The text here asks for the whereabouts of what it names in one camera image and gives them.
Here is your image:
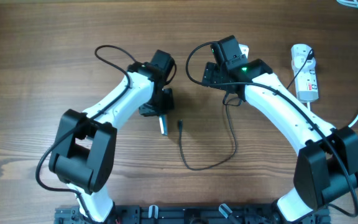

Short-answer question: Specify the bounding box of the blue screen smartphone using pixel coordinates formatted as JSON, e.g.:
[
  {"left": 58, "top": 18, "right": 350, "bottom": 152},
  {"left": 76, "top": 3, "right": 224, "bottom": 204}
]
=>
[{"left": 159, "top": 114, "right": 168, "bottom": 136}]

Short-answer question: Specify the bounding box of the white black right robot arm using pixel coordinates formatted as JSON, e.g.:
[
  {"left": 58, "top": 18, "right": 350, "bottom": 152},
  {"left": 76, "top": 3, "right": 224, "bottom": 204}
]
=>
[{"left": 201, "top": 35, "right": 358, "bottom": 223}]

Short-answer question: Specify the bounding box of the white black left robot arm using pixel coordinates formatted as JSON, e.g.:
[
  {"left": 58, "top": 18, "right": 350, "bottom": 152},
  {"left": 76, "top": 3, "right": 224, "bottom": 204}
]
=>
[{"left": 48, "top": 50, "right": 177, "bottom": 223}]

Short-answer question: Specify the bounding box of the white charger adapter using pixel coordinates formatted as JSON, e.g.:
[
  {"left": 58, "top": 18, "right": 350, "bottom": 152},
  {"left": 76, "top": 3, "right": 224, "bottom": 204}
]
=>
[{"left": 291, "top": 44, "right": 316, "bottom": 73}]

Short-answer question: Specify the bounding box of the white power strip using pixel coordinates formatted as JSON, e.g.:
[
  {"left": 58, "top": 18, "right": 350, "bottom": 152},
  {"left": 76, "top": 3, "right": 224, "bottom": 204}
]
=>
[{"left": 292, "top": 57, "right": 319, "bottom": 103}]

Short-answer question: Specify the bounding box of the black charging cable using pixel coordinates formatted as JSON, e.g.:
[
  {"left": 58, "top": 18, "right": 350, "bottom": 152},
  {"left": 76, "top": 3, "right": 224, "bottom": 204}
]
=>
[{"left": 178, "top": 49, "right": 315, "bottom": 172}]

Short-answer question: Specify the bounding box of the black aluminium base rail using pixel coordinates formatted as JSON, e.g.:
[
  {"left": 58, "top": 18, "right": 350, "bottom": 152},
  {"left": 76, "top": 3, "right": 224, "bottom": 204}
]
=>
[{"left": 54, "top": 203, "right": 331, "bottom": 224}]

